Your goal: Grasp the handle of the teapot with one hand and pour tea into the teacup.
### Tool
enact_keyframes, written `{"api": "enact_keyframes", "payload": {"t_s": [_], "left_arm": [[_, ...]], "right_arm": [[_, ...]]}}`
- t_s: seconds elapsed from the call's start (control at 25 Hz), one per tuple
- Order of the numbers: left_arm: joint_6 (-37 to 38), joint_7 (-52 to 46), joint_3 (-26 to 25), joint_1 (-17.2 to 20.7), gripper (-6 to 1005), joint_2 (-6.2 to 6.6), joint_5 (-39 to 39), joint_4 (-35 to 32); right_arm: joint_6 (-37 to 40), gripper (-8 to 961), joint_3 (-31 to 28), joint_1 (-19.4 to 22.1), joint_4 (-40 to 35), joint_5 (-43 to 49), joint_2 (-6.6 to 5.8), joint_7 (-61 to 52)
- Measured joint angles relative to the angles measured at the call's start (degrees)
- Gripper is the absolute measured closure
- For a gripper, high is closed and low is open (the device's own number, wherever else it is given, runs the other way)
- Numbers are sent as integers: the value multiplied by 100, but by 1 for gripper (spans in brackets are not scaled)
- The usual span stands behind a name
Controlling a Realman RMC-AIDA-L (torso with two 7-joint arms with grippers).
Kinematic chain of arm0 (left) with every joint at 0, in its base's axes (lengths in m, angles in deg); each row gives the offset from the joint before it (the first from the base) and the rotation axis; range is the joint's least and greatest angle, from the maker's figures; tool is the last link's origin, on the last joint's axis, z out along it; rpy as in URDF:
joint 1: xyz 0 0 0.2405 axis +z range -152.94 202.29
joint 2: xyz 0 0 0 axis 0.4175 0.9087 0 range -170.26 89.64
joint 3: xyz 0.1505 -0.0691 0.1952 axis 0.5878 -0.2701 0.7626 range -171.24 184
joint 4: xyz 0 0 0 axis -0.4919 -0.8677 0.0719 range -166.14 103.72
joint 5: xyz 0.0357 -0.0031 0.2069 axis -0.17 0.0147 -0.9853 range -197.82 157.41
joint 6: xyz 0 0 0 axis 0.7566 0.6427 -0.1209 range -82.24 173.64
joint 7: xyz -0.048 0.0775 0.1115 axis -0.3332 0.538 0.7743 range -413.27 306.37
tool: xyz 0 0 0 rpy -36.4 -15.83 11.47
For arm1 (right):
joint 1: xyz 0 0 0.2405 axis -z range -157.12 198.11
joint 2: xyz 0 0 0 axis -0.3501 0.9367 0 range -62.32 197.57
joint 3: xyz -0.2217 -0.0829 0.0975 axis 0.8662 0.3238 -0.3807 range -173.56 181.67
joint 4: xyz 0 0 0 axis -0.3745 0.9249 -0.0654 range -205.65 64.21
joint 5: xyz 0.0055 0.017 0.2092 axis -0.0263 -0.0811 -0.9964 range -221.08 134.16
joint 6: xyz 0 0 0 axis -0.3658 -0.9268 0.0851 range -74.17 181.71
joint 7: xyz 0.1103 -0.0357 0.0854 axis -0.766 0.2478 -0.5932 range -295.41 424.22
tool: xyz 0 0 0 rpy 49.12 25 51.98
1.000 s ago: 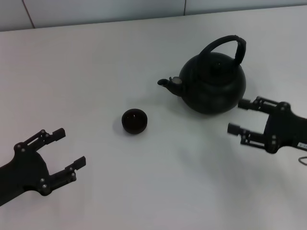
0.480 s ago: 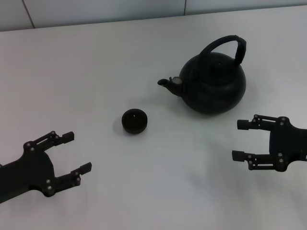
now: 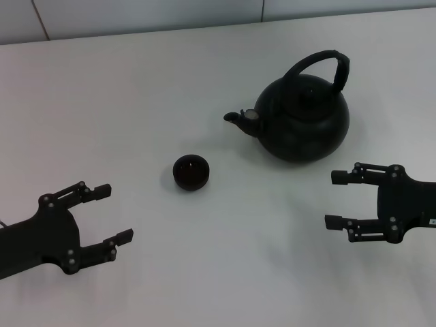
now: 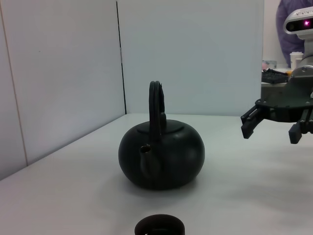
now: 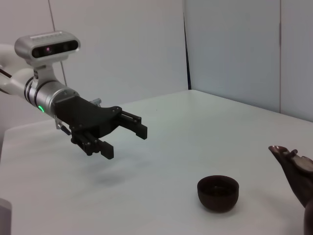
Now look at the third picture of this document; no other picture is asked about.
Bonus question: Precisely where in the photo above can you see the black round teapot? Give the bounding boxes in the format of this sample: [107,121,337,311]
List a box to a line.
[223,50,351,164]

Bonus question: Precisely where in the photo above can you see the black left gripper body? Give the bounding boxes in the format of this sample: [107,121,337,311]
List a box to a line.
[0,193,82,280]

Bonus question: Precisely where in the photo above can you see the black teapot lid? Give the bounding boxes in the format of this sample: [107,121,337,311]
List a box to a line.
[285,80,337,112]

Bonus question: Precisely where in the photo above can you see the small black teacup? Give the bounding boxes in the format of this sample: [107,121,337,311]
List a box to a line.
[172,154,211,191]

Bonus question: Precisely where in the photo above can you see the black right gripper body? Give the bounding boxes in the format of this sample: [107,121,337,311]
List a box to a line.
[376,165,436,245]

